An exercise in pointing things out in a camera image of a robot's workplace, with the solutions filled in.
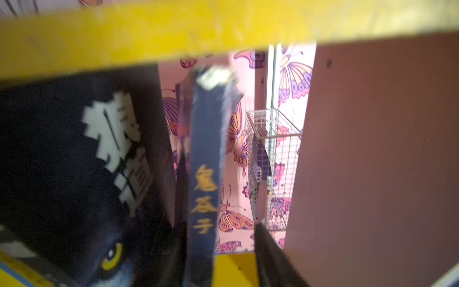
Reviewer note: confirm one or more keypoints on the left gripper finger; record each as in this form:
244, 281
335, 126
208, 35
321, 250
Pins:
273, 267

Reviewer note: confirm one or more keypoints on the dark old man cover book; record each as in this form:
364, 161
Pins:
207, 98

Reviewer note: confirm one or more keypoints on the black wolf cover book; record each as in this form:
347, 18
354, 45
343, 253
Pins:
87, 178

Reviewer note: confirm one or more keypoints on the yellow cartoon boy book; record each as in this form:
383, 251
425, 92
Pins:
15, 273

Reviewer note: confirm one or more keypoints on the purple object in basket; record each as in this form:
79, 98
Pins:
261, 166

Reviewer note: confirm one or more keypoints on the yellow pink blue bookshelf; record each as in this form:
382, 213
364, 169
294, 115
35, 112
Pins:
376, 193

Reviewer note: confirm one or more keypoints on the white wire basket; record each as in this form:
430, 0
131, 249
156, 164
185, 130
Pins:
271, 199

